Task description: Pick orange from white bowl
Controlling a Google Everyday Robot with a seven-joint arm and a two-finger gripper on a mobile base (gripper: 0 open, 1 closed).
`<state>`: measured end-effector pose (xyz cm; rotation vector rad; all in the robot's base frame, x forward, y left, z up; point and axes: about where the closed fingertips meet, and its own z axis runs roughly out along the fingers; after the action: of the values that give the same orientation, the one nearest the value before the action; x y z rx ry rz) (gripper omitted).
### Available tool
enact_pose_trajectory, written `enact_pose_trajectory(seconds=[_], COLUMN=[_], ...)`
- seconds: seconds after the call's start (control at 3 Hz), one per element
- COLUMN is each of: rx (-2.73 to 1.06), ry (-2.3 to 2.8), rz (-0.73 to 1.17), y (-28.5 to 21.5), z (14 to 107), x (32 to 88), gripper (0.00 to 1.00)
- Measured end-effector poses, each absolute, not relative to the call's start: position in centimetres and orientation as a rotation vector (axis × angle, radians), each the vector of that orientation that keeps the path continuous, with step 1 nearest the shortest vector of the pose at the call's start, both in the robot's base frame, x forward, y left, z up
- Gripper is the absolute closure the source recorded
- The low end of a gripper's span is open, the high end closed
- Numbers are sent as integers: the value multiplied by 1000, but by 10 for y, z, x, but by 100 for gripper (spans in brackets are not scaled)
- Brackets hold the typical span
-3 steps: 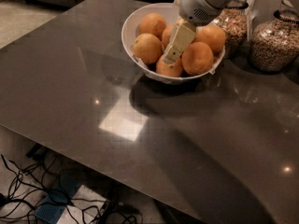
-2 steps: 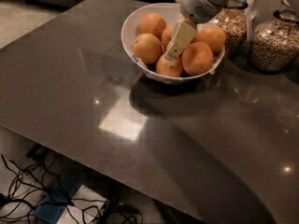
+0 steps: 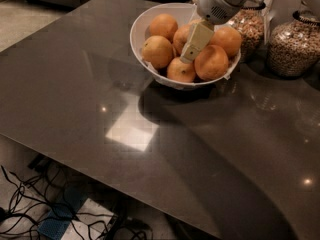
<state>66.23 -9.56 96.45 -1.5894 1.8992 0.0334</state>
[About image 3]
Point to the glass jar of cereal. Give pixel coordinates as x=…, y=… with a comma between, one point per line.
x=294, y=47

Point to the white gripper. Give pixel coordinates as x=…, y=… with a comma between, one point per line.
x=214, y=6

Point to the white paper tag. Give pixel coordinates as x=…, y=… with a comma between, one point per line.
x=267, y=17

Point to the glass jar of nuts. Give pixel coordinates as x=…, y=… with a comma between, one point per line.
x=249, y=23

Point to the orange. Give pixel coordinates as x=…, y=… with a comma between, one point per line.
x=163, y=25
x=181, y=72
x=180, y=37
x=158, y=51
x=228, y=38
x=211, y=63

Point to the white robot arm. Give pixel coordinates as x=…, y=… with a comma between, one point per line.
x=313, y=5

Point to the white bowl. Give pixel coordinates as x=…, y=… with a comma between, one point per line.
x=139, y=33

